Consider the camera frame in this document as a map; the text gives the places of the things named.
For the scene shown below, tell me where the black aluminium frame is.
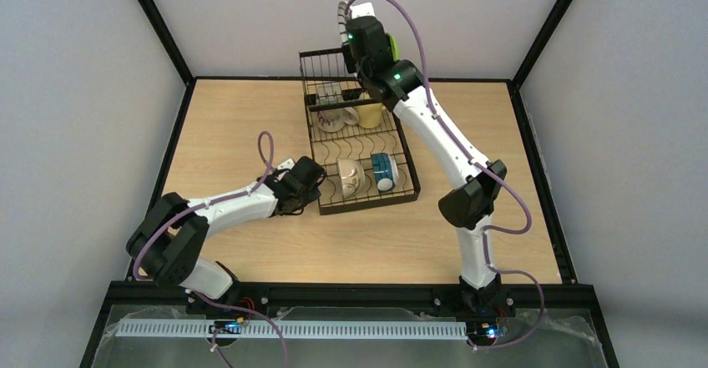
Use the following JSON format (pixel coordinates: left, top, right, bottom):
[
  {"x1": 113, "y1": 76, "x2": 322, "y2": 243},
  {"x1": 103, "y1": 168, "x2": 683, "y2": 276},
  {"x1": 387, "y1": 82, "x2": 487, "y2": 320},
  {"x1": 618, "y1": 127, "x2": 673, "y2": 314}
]
[{"x1": 80, "y1": 0, "x2": 619, "y2": 367}]

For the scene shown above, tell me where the yellow handled mug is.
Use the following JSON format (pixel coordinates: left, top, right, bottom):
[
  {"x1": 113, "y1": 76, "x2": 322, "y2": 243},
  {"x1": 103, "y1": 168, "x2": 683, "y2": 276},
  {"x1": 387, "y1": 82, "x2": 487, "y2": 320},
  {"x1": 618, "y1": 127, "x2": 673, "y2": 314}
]
[{"x1": 354, "y1": 103, "x2": 386, "y2": 129}]

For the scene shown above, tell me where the white bowl dark rim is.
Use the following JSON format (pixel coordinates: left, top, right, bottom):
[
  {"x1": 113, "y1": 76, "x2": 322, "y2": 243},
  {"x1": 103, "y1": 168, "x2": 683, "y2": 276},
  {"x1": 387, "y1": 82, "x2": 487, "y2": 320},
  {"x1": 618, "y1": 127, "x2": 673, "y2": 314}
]
[{"x1": 370, "y1": 153, "x2": 399, "y2": 193}]

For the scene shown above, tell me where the black wire dish rack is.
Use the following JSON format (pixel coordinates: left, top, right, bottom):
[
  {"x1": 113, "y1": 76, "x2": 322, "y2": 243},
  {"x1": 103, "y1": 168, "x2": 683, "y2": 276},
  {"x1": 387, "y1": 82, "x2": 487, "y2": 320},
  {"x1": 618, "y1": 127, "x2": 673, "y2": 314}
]
[{"x1": 299, "y1": 48, "x2": 420, "y2": 215}]

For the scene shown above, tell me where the blue striped white plate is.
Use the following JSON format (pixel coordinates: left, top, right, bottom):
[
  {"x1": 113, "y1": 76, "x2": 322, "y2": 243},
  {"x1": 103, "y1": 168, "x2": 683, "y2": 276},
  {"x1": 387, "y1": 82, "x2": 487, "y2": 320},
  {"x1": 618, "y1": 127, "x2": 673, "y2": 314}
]
[{"x1": 336, "y1": 1, "x2": 351, "y2": 45}]

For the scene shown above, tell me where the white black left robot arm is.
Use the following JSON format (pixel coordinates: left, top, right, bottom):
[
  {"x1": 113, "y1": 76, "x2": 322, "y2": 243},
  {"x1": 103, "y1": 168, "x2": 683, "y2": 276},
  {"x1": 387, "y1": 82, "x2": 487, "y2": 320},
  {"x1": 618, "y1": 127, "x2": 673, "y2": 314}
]
[{"x1": 126, "y1": 156, "x2": 326, "y2": 304}]

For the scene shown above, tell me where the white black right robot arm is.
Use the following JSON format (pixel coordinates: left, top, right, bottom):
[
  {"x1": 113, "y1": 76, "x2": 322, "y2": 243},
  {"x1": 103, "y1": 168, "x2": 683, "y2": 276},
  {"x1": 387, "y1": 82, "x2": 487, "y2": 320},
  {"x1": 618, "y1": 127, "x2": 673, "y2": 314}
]
[{"x1": 340, "y1": 16, "x2": 507, "y2": 305}]

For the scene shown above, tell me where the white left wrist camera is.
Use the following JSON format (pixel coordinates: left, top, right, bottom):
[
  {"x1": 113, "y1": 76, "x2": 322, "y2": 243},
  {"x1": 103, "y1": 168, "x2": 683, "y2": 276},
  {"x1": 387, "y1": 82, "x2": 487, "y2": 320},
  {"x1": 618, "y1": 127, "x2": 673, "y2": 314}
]
[{"x1": 276, "y1": 158, "x2": 296, "y2": 174}]

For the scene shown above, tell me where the green plate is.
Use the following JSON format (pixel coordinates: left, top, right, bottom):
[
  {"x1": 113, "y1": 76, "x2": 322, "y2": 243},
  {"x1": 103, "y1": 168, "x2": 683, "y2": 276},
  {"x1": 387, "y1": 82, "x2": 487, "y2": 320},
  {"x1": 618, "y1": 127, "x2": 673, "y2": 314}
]
[{"x1": 387, "y1": 33, "x2": 400, "y2": 62}]

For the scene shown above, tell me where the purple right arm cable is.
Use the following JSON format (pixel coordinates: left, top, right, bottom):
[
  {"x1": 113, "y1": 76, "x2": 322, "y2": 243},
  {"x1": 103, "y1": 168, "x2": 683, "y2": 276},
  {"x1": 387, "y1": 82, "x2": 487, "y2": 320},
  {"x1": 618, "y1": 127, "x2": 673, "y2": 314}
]
[{"x1": 342, "y1": 0, "x2": 546, "y2": 353}]

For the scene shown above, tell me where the white slotted cable duct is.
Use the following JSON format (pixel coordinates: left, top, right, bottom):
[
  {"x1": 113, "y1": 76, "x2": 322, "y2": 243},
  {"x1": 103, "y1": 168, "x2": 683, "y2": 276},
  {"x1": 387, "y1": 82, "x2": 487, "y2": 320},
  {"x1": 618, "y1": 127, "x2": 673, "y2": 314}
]
[{"x1": 114, "y1": 319, "x2": 467, "y2": 340}]

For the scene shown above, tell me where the small white patterned bowl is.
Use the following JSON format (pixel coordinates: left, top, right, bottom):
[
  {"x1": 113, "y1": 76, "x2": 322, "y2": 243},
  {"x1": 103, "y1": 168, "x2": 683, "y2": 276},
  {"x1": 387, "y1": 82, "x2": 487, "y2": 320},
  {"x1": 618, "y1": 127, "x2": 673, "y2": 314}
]
[{"x1": 336, "y1": 159, "x2": 365, "y2": 199}]

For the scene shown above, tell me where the right controller board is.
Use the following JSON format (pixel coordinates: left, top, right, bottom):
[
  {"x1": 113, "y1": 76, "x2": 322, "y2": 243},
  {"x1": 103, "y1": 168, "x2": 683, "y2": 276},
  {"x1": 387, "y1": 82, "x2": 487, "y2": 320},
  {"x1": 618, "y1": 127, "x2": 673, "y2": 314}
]
[{"x1": 466, "y1": 318, "x2": 508, "y2": 340}]

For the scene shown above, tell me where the cream ceramic mug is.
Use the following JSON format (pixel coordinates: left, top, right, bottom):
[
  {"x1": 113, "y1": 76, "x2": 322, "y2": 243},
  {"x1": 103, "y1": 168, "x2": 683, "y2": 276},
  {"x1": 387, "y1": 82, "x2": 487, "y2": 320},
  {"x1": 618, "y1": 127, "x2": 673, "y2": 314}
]
[{"x1": 315, "y1": 82, "x2": 360, "y2": 133}]

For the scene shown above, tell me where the left controller board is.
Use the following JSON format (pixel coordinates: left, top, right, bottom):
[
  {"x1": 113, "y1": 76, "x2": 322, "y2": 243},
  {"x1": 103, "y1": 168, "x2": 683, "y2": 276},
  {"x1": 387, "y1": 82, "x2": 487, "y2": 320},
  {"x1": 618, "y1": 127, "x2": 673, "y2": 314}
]
[{"x1": 208, "y1": 320, "x2": 246, "y2": 335}]

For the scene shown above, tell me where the controller board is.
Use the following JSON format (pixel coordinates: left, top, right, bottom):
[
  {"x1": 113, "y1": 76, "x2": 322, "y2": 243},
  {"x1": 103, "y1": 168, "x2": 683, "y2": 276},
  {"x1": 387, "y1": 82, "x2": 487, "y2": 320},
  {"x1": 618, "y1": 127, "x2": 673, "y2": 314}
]
[
  {"x1": 466, "y1": 318, "x2": 508, "y2": 340},
  {"x1": 208, "y1": 320, "x2": 246, "y2": 335}
]

